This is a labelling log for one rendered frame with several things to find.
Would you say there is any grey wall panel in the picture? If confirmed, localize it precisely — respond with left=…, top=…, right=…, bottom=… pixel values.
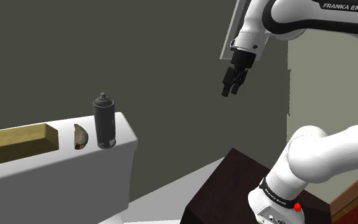
left=219, top=0, right=245, bottom=60

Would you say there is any brown wooden furniture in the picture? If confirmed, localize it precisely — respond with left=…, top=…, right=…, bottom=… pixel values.
left=329, top=167, right=358, bottom=224

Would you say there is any yellow-brown long box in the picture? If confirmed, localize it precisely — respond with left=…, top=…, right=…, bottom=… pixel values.
left=0, top=123, right=60, bottom=169

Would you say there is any black spray can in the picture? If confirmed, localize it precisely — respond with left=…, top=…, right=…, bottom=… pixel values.
left=92, top=92, right=117, bottom=150

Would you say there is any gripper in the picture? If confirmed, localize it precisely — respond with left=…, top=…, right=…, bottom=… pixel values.
left=221, top=49, right=256, bottom=97

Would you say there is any brown half-round stone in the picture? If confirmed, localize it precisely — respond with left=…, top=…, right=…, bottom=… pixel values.
left=74, top=123, right=90, bottom=150

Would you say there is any dark robot stand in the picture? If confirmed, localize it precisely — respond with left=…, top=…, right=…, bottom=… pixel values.
left=180, top=147, right=333, bottom=224

